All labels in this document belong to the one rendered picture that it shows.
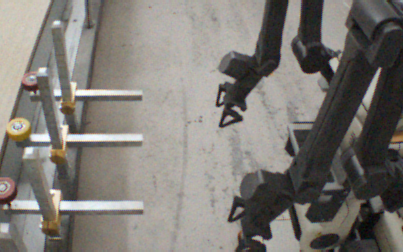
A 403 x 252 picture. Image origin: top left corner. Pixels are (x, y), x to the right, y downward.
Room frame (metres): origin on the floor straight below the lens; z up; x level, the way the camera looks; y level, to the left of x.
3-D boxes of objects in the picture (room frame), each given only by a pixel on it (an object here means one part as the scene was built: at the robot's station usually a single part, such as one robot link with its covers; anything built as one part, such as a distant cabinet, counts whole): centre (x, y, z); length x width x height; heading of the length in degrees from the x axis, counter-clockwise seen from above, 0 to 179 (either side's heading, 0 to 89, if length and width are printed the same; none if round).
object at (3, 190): (0.61, 0.53, 0.85); 0.08 x 0.08 x 0.11
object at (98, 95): (1.14, 0.43, 0.82); 0.43 x 0.03 x 0.04; 101
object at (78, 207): (0.65, 0.34, 0.80); 0.43 x 0.03 x 0.04; 101
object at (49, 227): (0.62, 0.40, 0.80); 0.14 x 0.06 x 0.05; 11
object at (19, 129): (0.86, 0.58, 0.85); 0.08 x 0.08 x 0.11
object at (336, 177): (0.78, -0.37, 0.99); 0.28 x 0.16 x 0.22; 11
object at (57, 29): (1.09, 0.49, 0.93); 0.04 x 0.04 x 0.48; 11
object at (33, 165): (0.60, 0.39, 0.87); 0.04 x 0.04 x 0.48; 11
